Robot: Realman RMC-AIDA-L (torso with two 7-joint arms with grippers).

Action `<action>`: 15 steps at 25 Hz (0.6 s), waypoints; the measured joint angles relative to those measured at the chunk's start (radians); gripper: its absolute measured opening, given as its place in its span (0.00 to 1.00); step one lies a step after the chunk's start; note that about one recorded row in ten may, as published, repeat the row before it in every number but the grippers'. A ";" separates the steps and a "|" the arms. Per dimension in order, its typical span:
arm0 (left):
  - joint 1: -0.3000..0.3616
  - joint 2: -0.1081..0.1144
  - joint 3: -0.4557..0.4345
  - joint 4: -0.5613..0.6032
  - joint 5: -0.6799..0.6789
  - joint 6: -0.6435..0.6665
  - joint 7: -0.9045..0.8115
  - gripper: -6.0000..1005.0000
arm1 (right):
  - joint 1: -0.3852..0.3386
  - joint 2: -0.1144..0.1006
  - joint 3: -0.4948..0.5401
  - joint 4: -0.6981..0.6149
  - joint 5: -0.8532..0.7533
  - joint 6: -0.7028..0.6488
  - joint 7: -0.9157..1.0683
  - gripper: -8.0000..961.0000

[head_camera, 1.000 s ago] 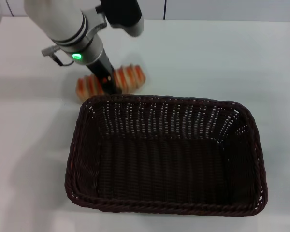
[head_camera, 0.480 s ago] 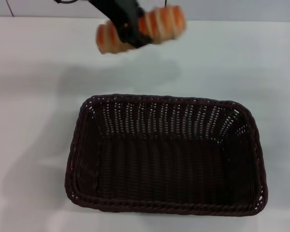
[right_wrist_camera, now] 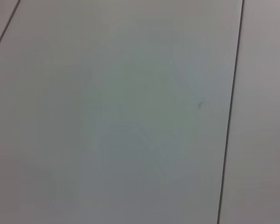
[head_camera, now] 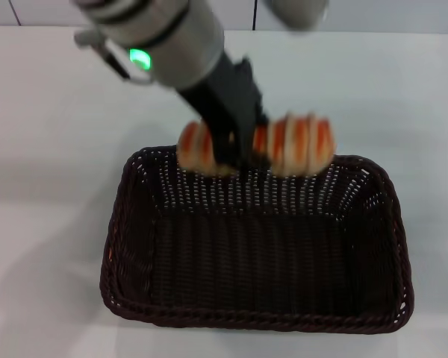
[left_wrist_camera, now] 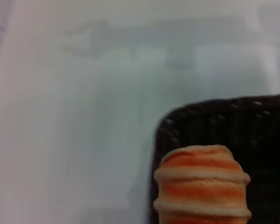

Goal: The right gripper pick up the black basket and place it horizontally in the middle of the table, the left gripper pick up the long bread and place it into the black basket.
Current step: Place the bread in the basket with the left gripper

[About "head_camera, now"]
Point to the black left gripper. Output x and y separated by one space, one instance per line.
231 97

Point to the orange striped bread loaf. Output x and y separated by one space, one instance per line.
302 145

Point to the dark brown woven wicker basket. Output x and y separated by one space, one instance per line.
254 261

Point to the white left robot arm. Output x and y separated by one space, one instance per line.
179 33

